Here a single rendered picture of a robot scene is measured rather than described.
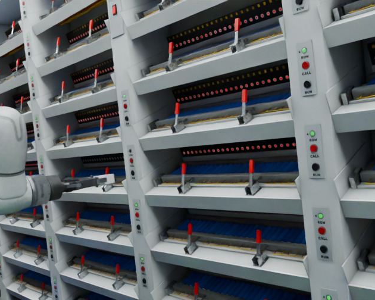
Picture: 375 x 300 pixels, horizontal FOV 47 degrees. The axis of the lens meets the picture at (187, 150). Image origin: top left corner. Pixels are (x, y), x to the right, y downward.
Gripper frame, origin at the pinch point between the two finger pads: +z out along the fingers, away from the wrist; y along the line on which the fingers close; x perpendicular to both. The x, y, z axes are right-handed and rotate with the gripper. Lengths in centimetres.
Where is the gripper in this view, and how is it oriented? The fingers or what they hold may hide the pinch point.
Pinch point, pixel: (104, 179)
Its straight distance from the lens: 142.5
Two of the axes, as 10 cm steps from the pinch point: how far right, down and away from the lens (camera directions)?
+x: -1.0, -9.9, -0.2
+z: 7.2, -0.9, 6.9
